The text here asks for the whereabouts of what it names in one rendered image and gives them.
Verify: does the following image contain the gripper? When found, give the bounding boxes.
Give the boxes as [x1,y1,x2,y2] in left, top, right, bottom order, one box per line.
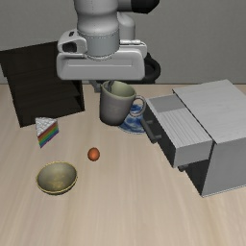
[56,29,149,93]

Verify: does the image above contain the grey-green mug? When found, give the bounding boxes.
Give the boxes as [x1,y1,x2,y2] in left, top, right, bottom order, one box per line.
[99,80,147,127]

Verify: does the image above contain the grey cabinet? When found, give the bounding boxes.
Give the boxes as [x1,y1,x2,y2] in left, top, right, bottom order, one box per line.
[172,79,246,198]

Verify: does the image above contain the blue and white plate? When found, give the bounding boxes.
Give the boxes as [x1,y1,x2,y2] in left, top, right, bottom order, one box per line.
[117,102,149,135]

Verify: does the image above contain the dark slatted rack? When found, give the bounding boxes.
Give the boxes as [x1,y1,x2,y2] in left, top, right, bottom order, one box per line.
[0,40,86,129]

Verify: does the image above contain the small orange fruit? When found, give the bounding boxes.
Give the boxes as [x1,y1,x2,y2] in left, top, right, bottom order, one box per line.
[86,146,101,162]

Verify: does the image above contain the rainbow cake wedge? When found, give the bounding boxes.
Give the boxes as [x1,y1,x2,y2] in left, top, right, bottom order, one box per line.
[35,116,61,149]

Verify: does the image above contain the grey open drawer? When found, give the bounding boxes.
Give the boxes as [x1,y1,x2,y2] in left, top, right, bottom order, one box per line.
[140,93,214,169]

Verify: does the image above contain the olive bowl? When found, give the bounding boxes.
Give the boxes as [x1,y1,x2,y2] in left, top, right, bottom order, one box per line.
[35,160,79,197]

